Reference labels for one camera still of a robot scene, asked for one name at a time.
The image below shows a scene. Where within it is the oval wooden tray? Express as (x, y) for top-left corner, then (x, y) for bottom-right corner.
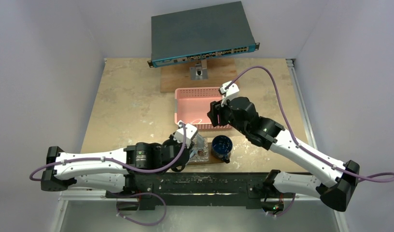
(187, 141), (231, 165)

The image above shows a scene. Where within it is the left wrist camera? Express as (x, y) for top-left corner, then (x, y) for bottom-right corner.
(173, 120), (198, 148)

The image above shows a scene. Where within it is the metal stand bracket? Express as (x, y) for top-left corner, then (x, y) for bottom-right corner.
(189, 60), (208, 80)

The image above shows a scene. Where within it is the pink plastic basket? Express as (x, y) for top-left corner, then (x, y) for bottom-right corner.
(174, 87), (232, 131)

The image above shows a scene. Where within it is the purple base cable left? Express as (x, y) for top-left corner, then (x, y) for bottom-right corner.
(115, 192), (168, 227)

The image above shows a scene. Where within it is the network switch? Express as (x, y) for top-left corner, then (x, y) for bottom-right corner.
(148, 1), (260, 68)

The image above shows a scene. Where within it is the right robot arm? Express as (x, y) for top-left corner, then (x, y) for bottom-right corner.
(207, 97), (360, 212)

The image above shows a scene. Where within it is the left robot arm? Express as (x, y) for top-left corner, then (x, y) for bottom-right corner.
(40, 139), (195, 198)

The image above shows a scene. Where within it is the blue cup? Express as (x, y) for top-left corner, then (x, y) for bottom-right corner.
(211, 135), (233, 164)

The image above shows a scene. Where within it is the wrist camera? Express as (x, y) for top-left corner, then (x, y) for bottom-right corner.
(173, 120), (198, 148)
(219, 81), (239, 107)

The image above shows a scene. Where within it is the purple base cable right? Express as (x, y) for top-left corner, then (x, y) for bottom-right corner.
(264, 192), (297, 218)

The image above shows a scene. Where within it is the black base frame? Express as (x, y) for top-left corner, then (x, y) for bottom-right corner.
(106, 172), (294, 210)

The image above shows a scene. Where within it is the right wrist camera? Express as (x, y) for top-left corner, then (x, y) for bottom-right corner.
(219, 81), (239, 107)

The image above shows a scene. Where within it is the wooden base board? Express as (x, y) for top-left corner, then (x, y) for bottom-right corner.
(160, 58), (237, 93)

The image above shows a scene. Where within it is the clear acrylic holder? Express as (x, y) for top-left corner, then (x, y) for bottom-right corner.
(188, 139), (209, 164)

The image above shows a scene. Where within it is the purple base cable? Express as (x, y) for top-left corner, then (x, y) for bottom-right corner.
(264, 192), (297, 218)
(115, 192), (168, 227)

